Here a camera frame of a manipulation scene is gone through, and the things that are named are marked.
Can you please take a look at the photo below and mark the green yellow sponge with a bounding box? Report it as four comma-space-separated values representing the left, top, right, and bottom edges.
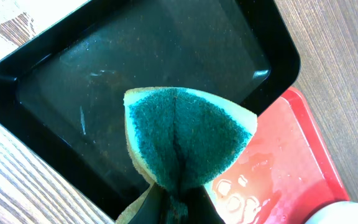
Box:
117, 86, 257, 223

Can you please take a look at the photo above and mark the black rectangular tray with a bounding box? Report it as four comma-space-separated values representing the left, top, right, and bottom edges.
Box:
0, 0, 300, 219

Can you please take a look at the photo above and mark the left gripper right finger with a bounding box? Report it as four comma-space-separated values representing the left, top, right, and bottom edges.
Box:
182, 186, 225, 224

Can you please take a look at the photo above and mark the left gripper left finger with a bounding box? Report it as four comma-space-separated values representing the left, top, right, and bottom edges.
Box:
135, 184, 168, 224

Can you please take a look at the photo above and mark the light blue plate front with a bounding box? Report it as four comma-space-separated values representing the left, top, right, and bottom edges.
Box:
305, 201, 358, 224

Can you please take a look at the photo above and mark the red plastic tray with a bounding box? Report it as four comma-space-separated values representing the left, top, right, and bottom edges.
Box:
207, 87, 349, 223

